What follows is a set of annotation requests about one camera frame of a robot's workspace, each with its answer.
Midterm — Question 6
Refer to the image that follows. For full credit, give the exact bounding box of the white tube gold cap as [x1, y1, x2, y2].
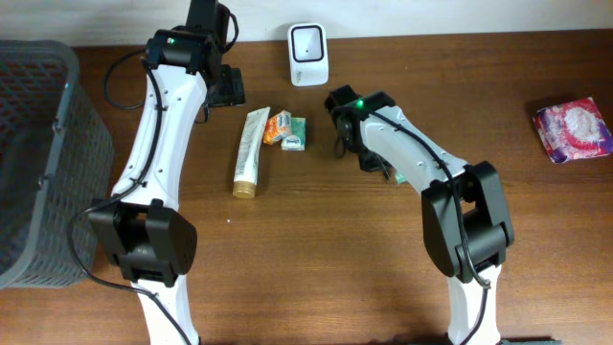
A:
[233, 107, 270, 198]

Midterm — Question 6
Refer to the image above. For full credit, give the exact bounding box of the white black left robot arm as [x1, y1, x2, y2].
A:
[86, 0, 245, 344]

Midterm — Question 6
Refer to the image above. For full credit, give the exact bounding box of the white barcode scanner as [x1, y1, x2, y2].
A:
[287, 23, 329, 87]

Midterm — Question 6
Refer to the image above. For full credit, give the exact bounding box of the green white tissue pack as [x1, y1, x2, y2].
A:
[282, 118, 307, 151]

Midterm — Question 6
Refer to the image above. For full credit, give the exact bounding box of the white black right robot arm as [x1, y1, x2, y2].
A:
[324, 85, 514, 344]

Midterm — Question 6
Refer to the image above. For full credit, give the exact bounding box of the orange tissue pack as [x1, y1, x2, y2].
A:
[262, 110, 292, 145]

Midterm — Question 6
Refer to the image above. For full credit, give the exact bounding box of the teal wet wipes pack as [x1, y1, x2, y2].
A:
[395, 172, 407, 184]

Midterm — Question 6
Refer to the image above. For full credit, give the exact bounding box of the red purple tissue pack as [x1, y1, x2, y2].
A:
[533, 97, 612, 164]

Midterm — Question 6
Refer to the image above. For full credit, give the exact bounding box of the grey plastic mesh basket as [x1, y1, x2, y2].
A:
[1, 40, 115, 289]

